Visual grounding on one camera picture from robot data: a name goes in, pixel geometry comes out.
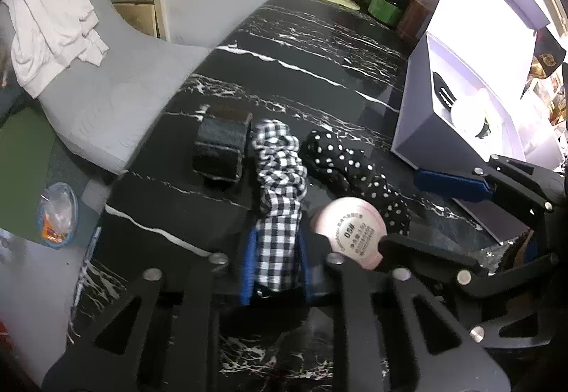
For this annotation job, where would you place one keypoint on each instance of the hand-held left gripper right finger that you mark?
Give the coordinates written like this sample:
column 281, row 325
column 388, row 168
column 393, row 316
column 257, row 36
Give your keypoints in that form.
column 306, row 270

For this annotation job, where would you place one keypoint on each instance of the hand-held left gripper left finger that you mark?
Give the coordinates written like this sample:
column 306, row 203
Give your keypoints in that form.
column 246, row 272

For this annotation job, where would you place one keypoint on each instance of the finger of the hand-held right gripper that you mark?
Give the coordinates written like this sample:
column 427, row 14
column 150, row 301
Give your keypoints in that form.
column 426, row 256
column 448, row 187

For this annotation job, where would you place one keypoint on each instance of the pink round case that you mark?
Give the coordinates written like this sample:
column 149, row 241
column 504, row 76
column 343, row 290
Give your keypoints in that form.
column 350, row 232

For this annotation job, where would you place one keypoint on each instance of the black white checkered scrunchie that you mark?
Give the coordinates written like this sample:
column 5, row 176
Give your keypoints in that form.
column 277, row 214

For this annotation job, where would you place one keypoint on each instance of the dark translucent hair claw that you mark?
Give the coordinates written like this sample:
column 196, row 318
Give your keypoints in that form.
column 485, row 130

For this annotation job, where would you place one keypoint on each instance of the lavender gift box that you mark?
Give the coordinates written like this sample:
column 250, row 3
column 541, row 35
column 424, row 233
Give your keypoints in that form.
column 417, row 121

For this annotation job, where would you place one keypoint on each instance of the white round case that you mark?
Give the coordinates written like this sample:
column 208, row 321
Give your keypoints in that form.
column 468, row 112

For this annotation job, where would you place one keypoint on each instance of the black polka dot scrunchie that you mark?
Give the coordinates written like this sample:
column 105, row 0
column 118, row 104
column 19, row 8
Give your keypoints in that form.
column 337, row 161

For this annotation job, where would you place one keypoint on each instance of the black foam hair donut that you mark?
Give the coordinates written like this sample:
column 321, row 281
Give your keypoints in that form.
column 219, row 152

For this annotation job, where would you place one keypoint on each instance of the dark grey flat board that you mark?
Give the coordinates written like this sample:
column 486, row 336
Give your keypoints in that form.
column 492, row 219

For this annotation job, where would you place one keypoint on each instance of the silver foil packet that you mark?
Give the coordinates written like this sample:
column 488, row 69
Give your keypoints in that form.
column 499, row 256

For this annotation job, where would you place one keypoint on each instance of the dark gold-print bag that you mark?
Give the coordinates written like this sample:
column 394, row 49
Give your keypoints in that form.
column 548, row 57

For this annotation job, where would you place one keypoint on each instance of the brown jar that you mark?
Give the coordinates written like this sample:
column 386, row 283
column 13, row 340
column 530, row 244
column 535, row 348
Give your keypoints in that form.
column 417, row 14

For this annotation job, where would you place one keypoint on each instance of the grey chair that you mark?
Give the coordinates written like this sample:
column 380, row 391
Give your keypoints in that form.
column 115, row 85

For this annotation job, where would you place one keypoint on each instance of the green floor mat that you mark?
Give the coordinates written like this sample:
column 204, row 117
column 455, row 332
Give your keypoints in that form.
column 22, row 174

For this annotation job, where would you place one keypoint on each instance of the light wooden crate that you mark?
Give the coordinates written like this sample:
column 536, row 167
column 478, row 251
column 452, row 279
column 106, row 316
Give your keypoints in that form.
column 142, row 17

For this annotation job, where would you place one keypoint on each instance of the white clothing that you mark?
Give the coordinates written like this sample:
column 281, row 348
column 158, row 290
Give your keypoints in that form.
column 44, row 19

